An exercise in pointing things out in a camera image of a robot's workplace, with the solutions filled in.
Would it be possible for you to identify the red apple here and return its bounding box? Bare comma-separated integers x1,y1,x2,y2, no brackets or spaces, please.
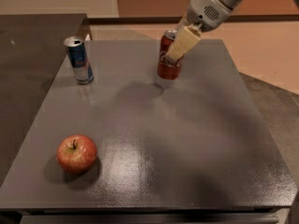
56,134,97,174

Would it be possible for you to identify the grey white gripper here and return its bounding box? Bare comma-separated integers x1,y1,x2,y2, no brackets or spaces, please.
165,0,232,61

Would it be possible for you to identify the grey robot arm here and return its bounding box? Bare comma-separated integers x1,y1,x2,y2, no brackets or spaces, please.
165,0,242,62

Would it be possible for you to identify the red coca-cola can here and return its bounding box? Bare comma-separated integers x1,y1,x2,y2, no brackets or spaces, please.
157,30,182,80

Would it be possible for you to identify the blue silver redbull can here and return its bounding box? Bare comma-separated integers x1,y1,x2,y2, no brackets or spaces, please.
64,36,93,85

